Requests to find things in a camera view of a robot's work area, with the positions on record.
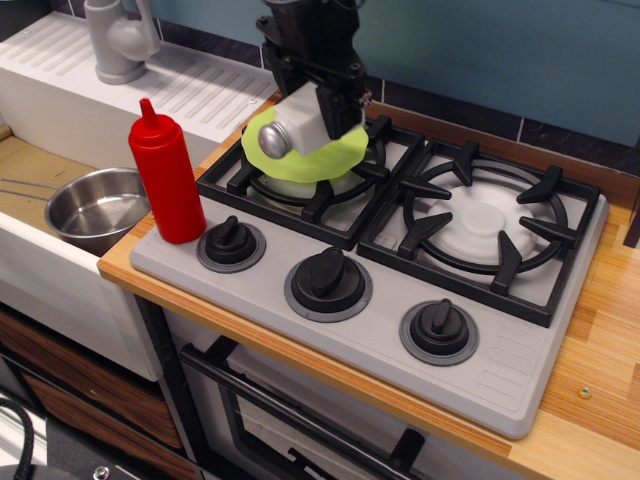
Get white toy sink unit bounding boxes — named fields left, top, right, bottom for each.
left=1, top=12, right=276, bottom=381

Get black left burner grate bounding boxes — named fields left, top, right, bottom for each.
left=197, top=115, right=426, bottom=250

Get black right stove knob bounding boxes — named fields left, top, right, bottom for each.
left=399, top=299, right=479, bottom=367

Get black stove knob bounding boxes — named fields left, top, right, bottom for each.
left=284, top=247, right=373, bottom=323
left=197, top=215, right=266, bottom=274
left=399, top=299, right=479, bottom=367

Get red ketchup squeeze bottle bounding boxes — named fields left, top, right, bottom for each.
left=128, top=98, right=206, bottom=244

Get white burner cap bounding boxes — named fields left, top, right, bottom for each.
left=414, top=170, right=554, bottom=265
left=251, top=171, right=371, bottom=206

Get white left burner cap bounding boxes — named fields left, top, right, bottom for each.
left=251, top=171, right=371, bottom=206

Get stainless steel pot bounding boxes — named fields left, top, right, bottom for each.
left=1, top=167, right=150, bottom=257

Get grey toy faucet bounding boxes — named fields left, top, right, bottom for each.
left=84, top=0, right=160, bottom=85

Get black burner grate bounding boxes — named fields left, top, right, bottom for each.
left=357, top=140, right=605, bottom=327
left=197, top=115, right=426, bottom=250

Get black right burner grate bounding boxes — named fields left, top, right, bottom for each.
left=357, top=140, right=605, bottom=327

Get white salt shaker silver cap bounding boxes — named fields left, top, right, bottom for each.
left=257, top=82, right=335, bottom=160

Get wooden drawer front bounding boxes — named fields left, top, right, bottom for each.
left=1, top=305, right=199, bottom=479

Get black braided cable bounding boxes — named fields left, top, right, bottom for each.
left=0, top=397, right=36, bottom=480

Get grey toy stove top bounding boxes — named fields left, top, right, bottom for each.
left=130, top=117, right=609, bottom=438

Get white right burner cap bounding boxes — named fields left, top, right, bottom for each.
left=414, top=170, right=554, bottom=265

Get black left stove knob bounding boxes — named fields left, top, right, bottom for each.
left=197, top=215, right=266, bottom=274

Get black middle stove knob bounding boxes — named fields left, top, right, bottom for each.
left=284, top=247, right=373, bottom=323

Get light green plastic plate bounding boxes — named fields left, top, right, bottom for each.
left=241, top=107, right=369, bottom=183

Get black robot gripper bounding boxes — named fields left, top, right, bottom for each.
left=256, top=1, right=371, bottom=140

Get toy oven door black handle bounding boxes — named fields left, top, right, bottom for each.
left=179, top=338, right=424, bottom=479

